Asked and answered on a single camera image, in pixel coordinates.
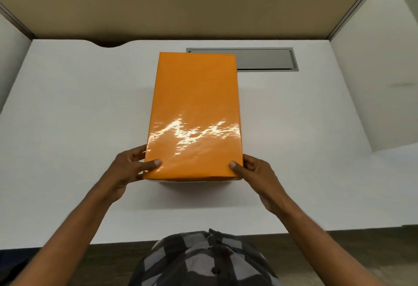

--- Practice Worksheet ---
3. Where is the person's left forearm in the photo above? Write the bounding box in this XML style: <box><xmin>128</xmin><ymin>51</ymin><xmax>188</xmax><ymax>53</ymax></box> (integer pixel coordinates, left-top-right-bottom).
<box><xmin>10</xmin><ymin>184</ymin><xmax>119</xmax><ymax>286</ymax></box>

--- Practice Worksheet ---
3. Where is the person's right hand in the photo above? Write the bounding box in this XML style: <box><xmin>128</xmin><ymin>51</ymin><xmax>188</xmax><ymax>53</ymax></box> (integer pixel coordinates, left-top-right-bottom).
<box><xmin>229</xmin><ymin>154</ymin><xmax>288</xmax><ymax>216</ymax></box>

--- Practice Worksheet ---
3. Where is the grey desk cable cover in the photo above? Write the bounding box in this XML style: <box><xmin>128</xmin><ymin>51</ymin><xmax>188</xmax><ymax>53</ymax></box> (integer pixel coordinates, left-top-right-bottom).
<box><xmin>186</xmin><ymin>47</ymin><xmax>299</xmax><ymax>73</ymax></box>

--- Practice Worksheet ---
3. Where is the person's left hand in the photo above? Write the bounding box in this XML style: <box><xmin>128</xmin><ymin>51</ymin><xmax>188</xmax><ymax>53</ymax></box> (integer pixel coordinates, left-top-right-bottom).
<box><xmin>98</xmin><ymin>145</ymin><xmax>162</xmax><ymax>203</ymax></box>

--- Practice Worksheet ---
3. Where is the person's right forearm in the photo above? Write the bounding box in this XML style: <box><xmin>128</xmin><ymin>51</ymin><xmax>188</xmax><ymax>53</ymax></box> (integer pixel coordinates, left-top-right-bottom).
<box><xmin>274</xmin><ymin>198</ymin><xmax>386</xmax><ymax>286</ymax></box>

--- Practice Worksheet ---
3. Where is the orange box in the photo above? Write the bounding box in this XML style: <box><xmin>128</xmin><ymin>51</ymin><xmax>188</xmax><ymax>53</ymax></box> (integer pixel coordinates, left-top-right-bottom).
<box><xmin>143</xmin><ymin>52</ymin><xmax>244</xmax><ymax>182</ymax></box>

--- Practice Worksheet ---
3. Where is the tan desk partition panel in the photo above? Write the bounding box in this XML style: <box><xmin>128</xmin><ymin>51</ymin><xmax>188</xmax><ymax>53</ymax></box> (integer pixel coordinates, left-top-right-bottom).
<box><xmin>0</xmin><ymin>0</ymin><xmax>389</xmax><ymax>48</ymax></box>

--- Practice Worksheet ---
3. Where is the white side partition panel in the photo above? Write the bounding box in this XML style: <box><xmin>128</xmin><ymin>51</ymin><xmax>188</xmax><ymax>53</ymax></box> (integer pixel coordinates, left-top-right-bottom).
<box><xmin>0</xmin><ymin>13</ymin><xmax>32</xmax><ymax>115</ymax></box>
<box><xmin>329</xmin><ymin>0</ymin><xmax>418</xmax><ymax>153</ymax></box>

